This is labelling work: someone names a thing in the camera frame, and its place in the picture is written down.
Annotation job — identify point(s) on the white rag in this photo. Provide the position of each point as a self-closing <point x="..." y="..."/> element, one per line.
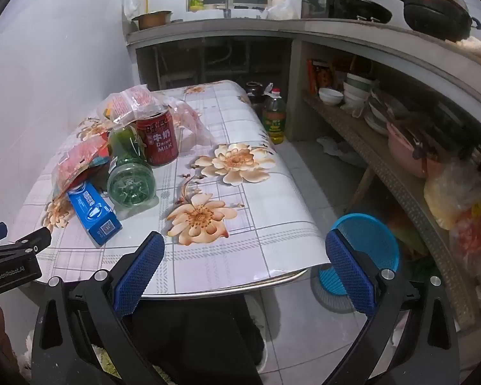
<point x="336" y="150"/>

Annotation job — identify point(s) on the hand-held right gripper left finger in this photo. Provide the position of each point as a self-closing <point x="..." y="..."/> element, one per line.
<point x="138" y="272"/>

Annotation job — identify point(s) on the copper basin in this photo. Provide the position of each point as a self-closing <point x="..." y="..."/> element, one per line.
<point x="152" y="20"/>

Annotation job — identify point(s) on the black pot with steel lid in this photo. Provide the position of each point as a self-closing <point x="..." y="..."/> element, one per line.
<point x="433" y="12"/>

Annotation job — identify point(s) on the black wok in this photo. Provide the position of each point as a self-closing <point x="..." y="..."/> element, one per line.
<point x="364" y="8"/>

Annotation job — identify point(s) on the pink clear snack bag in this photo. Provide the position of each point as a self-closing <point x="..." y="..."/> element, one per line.
<point x="128" y="98"/>

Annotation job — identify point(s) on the green plastic bottle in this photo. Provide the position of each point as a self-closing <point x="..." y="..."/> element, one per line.
<point x="130" y="184"/>

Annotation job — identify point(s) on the blue toothpaste box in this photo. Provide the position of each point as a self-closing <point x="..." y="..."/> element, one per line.
<point x="94" y="216"/>

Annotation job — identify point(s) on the cooking oil bottle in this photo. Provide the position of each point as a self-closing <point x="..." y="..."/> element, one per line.
<point x="273" y="120"/>

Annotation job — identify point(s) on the red milk can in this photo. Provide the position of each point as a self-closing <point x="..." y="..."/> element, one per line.
<point x="158" y="140"/>

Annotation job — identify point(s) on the clear plastic bag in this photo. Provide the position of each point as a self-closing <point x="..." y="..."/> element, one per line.
<point x="188" y="124"/>

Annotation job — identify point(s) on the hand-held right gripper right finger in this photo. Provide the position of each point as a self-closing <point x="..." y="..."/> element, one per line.
<point x="350" y="272"/>

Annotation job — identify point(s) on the yellow-filled plastic bag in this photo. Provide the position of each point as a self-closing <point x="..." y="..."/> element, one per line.
<point x="445" y="200"/>

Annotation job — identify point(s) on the concrete kitchen counter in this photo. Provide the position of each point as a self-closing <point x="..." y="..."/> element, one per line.
<point x="344" y="28"/>

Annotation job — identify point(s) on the stack of bowls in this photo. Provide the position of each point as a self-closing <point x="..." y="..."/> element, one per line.
<point x="356" y="88"/>

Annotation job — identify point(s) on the stack of plates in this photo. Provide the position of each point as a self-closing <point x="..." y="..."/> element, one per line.
<point x="378" y="120"/>

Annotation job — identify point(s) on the steel faucet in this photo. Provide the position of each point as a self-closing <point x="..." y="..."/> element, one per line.
<point x="227" y="6"/>

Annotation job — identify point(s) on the hanging white plastic bag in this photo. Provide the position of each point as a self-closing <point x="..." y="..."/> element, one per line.
<point x="130" y="2"/>

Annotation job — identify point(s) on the red cartoon snack bag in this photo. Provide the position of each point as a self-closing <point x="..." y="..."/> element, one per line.
<point x="76" y="160"/>

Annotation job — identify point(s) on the pink basin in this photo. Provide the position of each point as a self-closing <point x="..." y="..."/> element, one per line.
<point x="401" y="148"/>

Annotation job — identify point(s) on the white bowl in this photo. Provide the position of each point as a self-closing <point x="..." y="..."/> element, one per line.
<point x="330" y="97"/>

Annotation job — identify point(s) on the orange box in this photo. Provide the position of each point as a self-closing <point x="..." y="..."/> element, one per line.
<point x="318" y="76"/>

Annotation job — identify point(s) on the red-filled plastic bag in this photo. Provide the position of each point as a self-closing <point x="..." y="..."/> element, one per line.
<point x="471" y="240"/>

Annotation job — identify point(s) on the beige dishcloth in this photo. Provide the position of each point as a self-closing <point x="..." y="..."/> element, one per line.
<point x="479" y="50"/>

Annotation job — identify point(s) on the blue plastic basket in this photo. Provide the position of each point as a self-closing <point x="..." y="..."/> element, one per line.
<point x="364" y="232"/>

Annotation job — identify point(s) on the person's black pants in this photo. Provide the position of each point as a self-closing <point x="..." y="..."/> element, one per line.
<point x="200" y="341"/>

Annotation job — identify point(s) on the floral tablecloth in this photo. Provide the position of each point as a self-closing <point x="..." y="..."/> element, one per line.
<point x="244" y="216"/>

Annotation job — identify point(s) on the dark clay jar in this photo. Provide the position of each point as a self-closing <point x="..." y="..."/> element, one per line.
<point x="254" y="92"/>

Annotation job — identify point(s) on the white bag on counter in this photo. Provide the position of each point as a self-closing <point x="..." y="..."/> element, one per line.
<point x="280" y="8"/>

